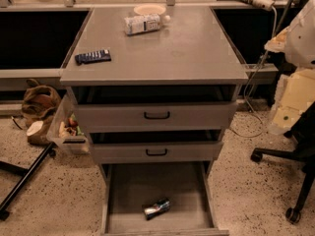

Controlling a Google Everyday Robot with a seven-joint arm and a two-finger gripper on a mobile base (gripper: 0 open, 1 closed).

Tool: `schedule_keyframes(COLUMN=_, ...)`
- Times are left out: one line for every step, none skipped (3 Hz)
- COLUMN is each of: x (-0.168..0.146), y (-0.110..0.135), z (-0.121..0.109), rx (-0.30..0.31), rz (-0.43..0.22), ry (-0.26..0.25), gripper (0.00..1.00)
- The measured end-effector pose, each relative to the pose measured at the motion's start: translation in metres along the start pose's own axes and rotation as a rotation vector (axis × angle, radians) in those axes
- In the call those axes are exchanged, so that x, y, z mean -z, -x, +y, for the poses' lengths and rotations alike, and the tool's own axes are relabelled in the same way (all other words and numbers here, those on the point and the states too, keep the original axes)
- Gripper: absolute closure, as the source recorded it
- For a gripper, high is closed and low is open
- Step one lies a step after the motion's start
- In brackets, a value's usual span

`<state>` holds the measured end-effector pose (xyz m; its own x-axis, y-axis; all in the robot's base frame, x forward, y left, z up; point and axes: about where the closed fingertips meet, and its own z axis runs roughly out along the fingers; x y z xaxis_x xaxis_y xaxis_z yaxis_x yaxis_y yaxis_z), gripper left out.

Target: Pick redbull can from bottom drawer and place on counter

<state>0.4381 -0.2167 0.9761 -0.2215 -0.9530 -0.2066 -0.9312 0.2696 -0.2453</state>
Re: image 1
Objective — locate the grey drawer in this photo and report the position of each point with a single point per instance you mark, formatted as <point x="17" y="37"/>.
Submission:
<point x="97" y="118"/>
<point x="158" y="146"/>
<point x="158" y="199"/>

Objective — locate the dark blue snack bar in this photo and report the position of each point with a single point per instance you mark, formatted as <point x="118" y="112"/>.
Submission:
<point x="102" y="55"/>

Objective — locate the grey bottom drawer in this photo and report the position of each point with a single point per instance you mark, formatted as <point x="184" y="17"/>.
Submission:
<point x="158" y="199"/>

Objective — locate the silver blue redbull can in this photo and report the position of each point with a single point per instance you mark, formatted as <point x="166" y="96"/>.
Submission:
<point x="159" y="207"/>

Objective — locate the white plastic bottle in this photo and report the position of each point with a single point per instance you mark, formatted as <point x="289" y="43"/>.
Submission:
<point x="145" y="23"/>

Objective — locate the beige round plate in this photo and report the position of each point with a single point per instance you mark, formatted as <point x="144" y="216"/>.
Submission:
<point x="145" y="9"/>

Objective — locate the black metal floor stand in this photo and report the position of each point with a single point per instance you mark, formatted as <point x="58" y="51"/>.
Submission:
<point x="25" y="175"/>

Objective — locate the grey top drawer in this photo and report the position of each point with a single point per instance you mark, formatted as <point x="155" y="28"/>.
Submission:
<point x="97" y="118"/>

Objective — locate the grey middle drawer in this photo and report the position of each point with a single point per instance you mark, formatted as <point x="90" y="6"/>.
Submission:
<point x="158" y="146"/>

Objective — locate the brown paper bag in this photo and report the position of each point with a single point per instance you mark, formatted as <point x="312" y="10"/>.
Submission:
<point x="39" y="106"/>

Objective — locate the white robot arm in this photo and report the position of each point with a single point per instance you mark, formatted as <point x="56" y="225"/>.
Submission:
<point x="294" y="93"/>

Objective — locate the grey drawer cabinet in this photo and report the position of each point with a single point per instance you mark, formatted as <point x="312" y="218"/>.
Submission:
<point x="189" y="60"/>

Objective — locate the clear plastic bin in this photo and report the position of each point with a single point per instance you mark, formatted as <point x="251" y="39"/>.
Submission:
<point x="64" y="130"/>

